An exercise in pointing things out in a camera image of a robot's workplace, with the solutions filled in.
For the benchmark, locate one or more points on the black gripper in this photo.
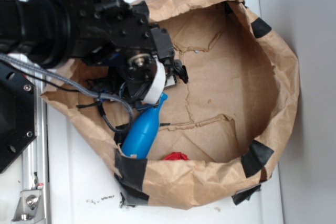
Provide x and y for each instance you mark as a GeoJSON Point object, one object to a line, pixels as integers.
{"type": "Point", "coordinates": [140, 79]}

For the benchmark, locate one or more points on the brown paper bag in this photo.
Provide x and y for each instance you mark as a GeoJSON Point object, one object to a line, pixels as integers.
{"type": "Point", "coordinates": [232, 119]}

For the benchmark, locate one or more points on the blue plastic bottle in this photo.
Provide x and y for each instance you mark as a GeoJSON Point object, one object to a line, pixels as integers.
{"type": "Point", "coordinates": [140, 138]}

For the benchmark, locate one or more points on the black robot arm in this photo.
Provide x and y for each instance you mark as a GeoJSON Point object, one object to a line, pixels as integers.
{"type": "Point", "coordinates": [98, 32]}

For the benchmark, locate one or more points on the red crumpled ball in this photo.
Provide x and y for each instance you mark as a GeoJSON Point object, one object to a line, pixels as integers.
{"type": "Point", "coordinates": [176, 156]}

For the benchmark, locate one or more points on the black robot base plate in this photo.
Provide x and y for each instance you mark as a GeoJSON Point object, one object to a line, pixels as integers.
{"type": "Point", "coordinates": [18, 128]}

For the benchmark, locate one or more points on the metal corner bracket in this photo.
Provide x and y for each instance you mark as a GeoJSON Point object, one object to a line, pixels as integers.
{"type": "Point", "coordinates": [30, 208]}

